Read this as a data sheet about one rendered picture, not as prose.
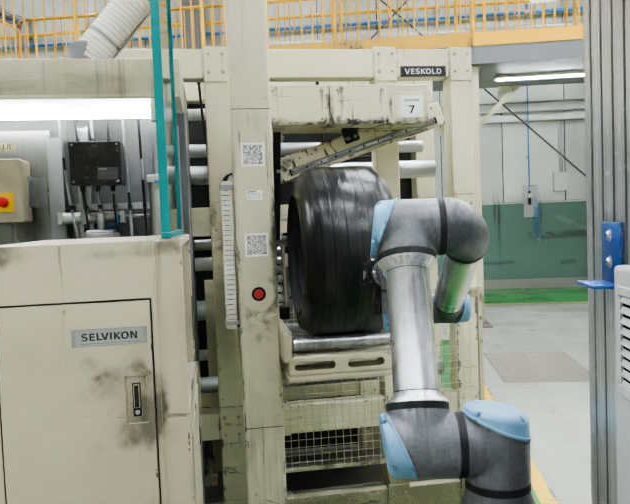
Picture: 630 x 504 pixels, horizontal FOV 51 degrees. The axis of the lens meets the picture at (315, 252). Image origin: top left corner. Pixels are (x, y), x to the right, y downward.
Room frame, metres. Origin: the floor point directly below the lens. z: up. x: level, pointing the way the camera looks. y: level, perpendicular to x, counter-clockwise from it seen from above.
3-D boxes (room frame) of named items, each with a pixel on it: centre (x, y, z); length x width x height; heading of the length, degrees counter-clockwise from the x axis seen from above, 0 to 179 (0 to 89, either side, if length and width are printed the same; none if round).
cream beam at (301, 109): (2.56, -0.13, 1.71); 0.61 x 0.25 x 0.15; 99
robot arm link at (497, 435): (1.17, -0.31, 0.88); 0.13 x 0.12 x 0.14; 88
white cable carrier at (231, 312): (2.14, 0.28, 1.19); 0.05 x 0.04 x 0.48; 9
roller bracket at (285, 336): (2.22, 0.12, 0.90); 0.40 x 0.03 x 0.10; 9
